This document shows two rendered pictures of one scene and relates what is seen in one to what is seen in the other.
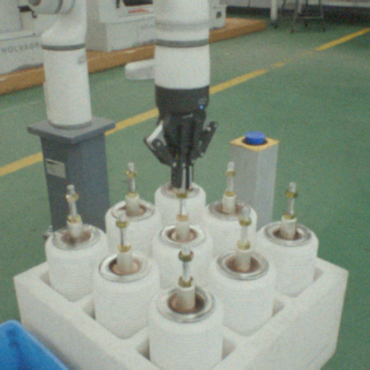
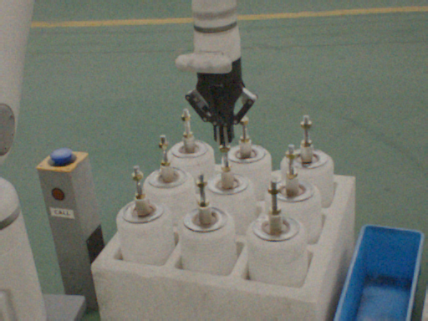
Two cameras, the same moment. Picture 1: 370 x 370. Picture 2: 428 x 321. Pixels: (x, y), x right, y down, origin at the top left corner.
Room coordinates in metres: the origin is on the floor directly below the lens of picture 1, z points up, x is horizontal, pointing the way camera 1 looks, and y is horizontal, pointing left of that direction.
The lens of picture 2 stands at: (1.08, 0.98, 0.87)
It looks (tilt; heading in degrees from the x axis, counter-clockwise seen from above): 28 degrees down; 251
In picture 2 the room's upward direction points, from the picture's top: 7 degrees counter-clockwise
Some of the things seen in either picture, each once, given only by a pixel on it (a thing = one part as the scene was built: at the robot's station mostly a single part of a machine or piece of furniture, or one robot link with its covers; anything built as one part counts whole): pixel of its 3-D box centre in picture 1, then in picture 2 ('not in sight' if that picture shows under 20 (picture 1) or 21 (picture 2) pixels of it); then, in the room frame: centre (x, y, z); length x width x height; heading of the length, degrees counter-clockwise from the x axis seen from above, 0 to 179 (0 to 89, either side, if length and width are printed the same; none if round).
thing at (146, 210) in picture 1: (133, 211); (205, 219); (0.75, 0.09, 0.25); 0.08 x 0.08 x 0.01
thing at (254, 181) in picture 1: (249, 211); (77, 231); (0.93, -0.14, 0.16); 0.07 x 0.07 x 0.31; 47
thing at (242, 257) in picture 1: (242, 257); (245, 148); (0.58, -0.08, 0.26); 0.02 x 0.02 x 0.03
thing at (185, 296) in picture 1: (186, 295); (306, 153); (0.50, 0.00, 0.26); 0.02 x 0.02 x 0.03
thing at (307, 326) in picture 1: (182, 316); (233, 257); (0.66, 0.00, 0.09); 0.39 x 0.39 x 0.18; 47
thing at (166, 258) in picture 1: (182, 282); (231, 226); (0.66, 0.00, 0.16); 0.10 x 0.10 x 0.18
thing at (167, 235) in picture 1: (182, 235); (227, 184); (0.66, 0.00, 0.25); 0.08 x 0.08 x 0.01
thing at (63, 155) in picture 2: (254, 139); (62, 157); (0.93, -0.14, 0.32); 0.04 x 0.04 x 0.02
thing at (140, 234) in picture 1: (135, 255); (210, 263); (0.75, 0.09, 0.16); 0.10 x 0.10 x 0.18
